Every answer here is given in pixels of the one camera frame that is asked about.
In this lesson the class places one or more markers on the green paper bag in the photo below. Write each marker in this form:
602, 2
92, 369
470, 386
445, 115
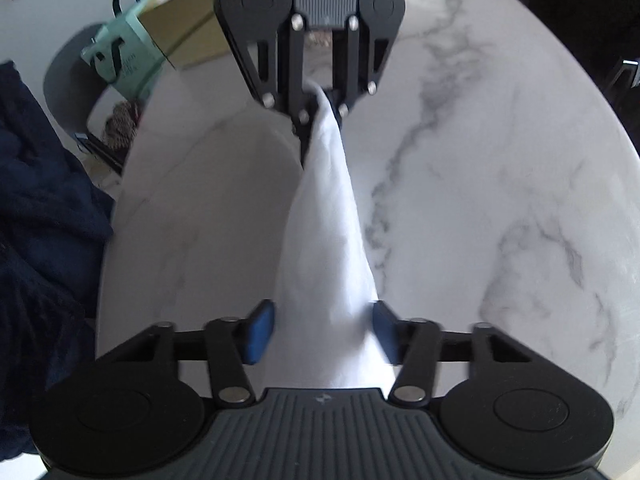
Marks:
127, 65

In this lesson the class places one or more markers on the brown knitted cloth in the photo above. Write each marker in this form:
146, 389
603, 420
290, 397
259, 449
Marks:
122, 122

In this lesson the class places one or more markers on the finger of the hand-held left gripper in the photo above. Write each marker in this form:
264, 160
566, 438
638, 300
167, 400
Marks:
345, 107
302, 125

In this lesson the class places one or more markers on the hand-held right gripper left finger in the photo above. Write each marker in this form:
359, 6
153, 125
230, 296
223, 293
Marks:
260, 332

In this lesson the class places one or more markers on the person's dark blue clothing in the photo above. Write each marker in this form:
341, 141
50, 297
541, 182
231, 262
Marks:
40, 210

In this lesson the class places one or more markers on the grey round chair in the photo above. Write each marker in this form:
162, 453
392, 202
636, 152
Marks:
65, 85

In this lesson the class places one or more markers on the white paper napkin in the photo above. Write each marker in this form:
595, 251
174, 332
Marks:
330, 235

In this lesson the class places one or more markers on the tan cardboard box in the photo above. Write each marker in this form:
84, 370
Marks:
190, 30

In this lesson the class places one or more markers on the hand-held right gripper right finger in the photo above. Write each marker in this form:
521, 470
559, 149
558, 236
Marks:
385, 330

